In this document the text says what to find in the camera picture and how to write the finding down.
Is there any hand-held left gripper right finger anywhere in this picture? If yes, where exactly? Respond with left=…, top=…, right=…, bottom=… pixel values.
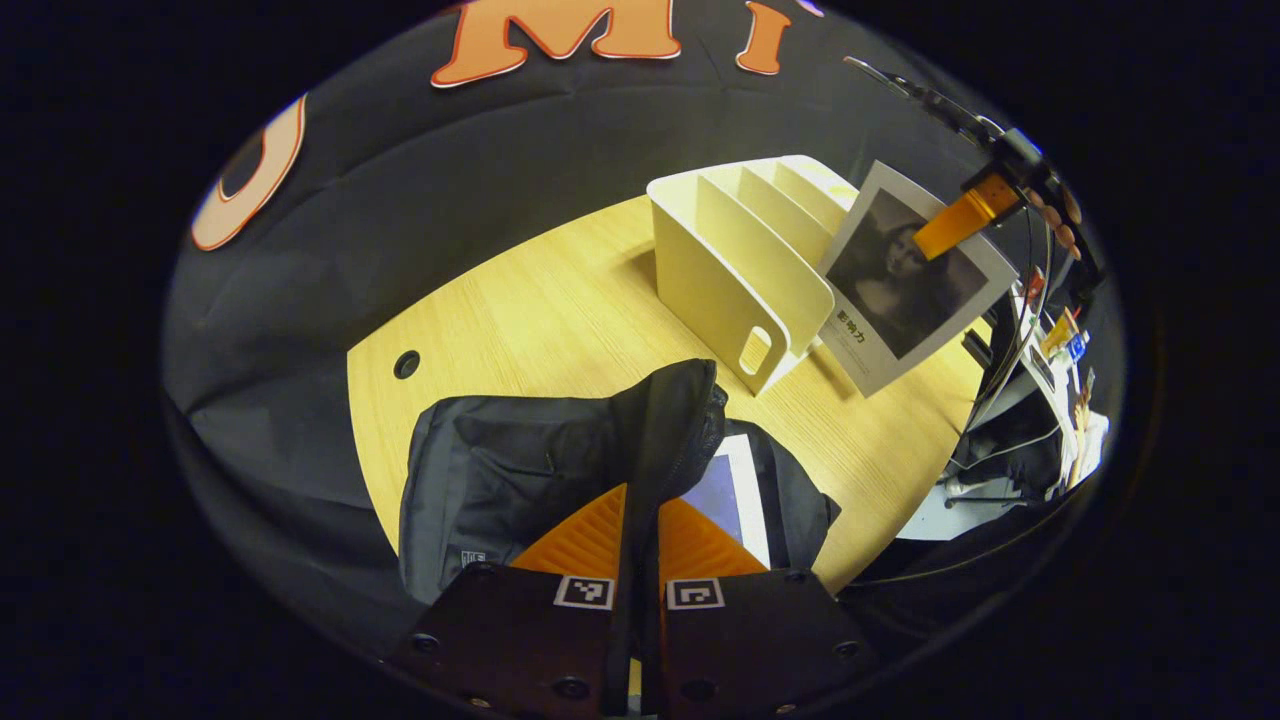
left=655, top=497, right=881, bottom=716

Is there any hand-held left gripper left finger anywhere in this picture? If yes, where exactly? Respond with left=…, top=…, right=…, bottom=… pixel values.
left=385, top=483, right=629, bottom=716

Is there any grey portrait cover book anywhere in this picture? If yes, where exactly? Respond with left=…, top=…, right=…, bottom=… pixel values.
left=818, top=160, right=1021, bottom=399

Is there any blue cover book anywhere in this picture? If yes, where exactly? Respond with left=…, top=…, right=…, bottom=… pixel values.
left=680, top=433, right=773, bottom=571

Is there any black schoolbag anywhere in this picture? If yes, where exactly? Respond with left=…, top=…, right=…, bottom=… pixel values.
left=398, top=358, right=841, bottom=606

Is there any white bookshelf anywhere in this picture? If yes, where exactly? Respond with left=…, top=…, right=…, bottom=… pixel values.
left=647, top=155, right=861, bottom=398

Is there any colourful background clutter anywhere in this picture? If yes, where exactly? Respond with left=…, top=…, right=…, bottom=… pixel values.
left=945, top=265, right=1113, bottom=501

